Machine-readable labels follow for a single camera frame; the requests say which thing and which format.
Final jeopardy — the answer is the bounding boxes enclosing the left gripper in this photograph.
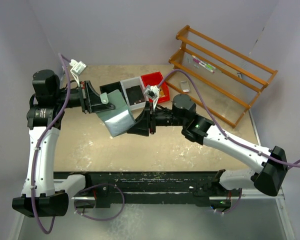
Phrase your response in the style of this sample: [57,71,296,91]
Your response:
[53,80,115,113]

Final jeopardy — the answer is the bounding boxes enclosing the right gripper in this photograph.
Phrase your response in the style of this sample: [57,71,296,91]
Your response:
[127,100,186,136]

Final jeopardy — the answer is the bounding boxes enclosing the green card holder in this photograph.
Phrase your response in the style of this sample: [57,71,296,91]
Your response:
[96,90,136,138]

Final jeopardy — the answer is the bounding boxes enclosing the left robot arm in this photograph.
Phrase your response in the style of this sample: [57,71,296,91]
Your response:
[12,69,116,218]

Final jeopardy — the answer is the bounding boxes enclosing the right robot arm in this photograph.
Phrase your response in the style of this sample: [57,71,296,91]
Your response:
[127,94,288,197]

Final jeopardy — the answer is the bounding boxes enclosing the black cards in white bin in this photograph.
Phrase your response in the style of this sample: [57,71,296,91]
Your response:
[126,85,145,106]

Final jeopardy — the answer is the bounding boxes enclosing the orange cards in red bin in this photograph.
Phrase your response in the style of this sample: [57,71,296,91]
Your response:
[159,87,165,99]

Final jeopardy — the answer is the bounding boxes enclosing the black bin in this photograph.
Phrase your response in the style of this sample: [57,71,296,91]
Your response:
[99,81,126,100]

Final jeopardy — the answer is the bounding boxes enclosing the white bin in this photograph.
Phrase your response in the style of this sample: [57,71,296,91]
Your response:
[120,76,149,111]

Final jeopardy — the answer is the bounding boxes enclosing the red bin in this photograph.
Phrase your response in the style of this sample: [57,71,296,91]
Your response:
[141,71,170,104]

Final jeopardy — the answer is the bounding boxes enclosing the pink marker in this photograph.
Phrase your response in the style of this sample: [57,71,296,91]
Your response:
[192,56,215,74]

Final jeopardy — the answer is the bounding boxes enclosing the green marker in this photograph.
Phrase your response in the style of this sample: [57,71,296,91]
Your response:
[192,55,216,70]

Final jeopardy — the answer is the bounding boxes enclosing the wooden rack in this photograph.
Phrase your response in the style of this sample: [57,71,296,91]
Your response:
[168,25,278,128]

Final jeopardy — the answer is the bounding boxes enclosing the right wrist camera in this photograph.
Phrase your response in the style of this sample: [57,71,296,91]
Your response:
[144,85,160,110]

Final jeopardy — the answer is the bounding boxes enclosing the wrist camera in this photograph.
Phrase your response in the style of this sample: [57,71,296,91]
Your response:
[144,85,160,110]
[69,59,87,76]

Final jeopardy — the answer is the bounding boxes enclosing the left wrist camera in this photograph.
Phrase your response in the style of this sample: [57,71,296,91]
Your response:
[69,59,87,76]

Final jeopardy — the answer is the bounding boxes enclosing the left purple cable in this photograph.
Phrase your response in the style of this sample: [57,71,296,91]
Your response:
[31,52,77,235]

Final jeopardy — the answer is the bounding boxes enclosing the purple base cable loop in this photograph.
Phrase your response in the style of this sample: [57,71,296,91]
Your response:
[73,183,126,221]

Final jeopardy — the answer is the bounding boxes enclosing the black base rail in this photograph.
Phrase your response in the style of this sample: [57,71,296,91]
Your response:
[53,170,242,209]

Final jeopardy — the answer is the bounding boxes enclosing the aluminium frame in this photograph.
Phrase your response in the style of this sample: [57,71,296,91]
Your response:
[8,177,295,240]

